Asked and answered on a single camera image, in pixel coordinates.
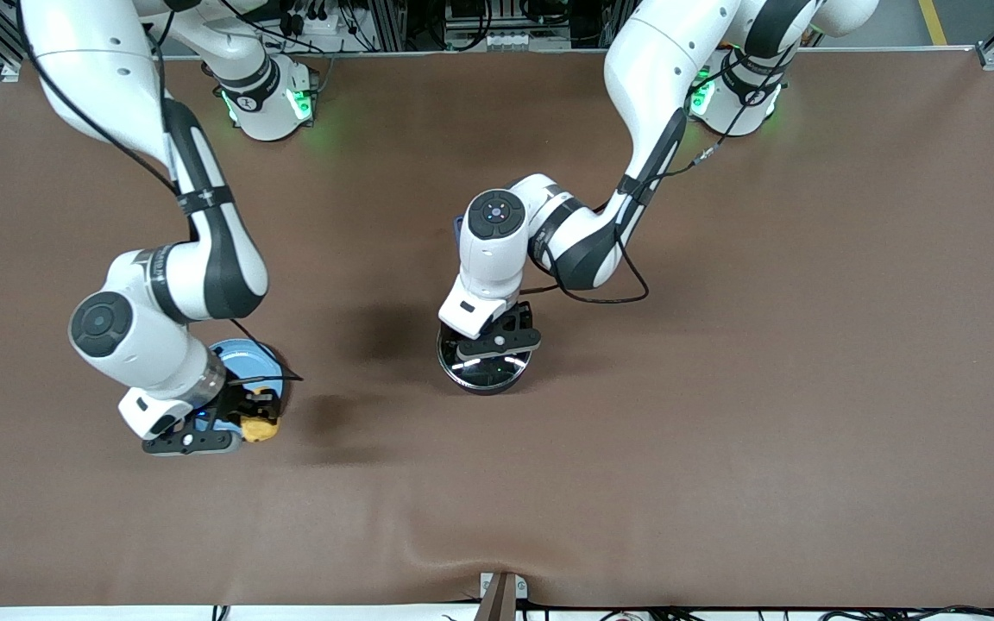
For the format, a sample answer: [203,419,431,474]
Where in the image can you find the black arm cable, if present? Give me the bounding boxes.
[17,0,305,383]
[540,52,796,305]

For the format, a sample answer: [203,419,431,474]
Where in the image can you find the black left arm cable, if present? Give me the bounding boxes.
[540,52,796,305]

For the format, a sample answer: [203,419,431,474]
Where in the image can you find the white power strip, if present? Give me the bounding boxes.
[283,0,379,54]

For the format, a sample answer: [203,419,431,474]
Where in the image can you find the yellow potato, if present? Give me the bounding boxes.
[242,391,281,443]

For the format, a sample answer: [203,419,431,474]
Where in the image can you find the white connector block row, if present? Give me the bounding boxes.
[445,32,538,52]

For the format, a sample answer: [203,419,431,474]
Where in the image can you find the dark pot with blue handle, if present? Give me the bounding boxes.
[436,216,535,396]

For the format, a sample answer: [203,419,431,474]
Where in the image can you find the glass lid with blue knob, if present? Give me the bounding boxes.
[439,331,532,389]

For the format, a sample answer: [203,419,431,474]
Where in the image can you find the blue round plate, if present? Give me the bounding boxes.
[207,338,288,408]

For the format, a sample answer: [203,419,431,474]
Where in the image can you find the brown table mat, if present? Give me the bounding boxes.
[0,47,994,610]

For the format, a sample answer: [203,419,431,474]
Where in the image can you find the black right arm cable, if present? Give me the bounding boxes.
[17,0,305,383]

